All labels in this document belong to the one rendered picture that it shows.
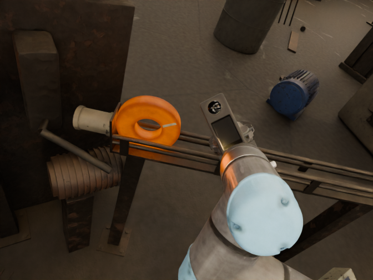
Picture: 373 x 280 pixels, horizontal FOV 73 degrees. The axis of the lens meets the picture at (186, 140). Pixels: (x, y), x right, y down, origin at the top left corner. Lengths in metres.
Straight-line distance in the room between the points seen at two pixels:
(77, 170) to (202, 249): 0.49
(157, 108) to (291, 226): 0.39
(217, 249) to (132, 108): 0.37
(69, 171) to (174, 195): 0.75
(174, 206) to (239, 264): 1.04
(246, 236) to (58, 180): 0.56
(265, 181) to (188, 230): 1.05
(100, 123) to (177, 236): 0.79
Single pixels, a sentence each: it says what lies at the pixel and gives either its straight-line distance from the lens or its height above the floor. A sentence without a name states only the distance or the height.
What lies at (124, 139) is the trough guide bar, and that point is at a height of 0.67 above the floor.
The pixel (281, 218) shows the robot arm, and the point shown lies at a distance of 0.27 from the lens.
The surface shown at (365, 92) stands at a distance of 2.79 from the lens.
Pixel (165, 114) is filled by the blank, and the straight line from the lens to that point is 0.58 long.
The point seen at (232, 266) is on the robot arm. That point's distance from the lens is 0.33.
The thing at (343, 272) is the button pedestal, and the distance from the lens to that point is 0.79.
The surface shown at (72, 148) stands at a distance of 0.73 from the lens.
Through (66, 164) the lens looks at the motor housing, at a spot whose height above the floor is 0.53.
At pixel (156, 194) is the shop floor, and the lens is 1.35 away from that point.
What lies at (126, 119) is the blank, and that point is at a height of 0.72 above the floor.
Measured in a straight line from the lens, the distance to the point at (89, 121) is 0.64.
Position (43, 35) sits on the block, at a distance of 0.70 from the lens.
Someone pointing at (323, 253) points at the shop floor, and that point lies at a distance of 1.69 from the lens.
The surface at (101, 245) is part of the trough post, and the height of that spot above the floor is 0.02.
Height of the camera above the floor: 1.13
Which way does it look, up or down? 43 degrees down
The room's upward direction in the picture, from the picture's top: 24 degrees clockwise
